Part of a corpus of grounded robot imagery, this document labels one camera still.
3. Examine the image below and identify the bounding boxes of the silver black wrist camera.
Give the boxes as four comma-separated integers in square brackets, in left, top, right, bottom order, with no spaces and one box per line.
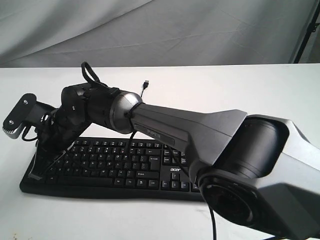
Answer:
[2,93,56,139]

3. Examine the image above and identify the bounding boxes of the black tripod stand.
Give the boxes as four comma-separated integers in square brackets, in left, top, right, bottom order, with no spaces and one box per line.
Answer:
[293,2,320,64]

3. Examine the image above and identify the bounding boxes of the black USB cable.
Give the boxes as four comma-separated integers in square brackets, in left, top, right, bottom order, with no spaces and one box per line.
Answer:
[139,79,151,99]

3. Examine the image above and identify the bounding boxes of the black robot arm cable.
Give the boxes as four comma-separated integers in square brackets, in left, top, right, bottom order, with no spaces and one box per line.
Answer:
[80,61,108,88]

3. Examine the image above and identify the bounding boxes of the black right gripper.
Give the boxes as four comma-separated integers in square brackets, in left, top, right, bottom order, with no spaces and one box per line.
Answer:
[27,107,92,180]

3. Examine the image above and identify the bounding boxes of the black acer keyboard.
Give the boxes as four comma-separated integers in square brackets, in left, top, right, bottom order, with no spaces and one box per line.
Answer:
[19,137,203,202]

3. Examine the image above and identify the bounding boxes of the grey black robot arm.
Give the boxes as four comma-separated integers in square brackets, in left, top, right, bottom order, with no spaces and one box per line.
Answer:
[29,83,320,240]

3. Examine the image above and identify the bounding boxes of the grey backdrop cloth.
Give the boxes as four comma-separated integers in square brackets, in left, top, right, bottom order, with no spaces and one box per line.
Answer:
[0,0,318,68]

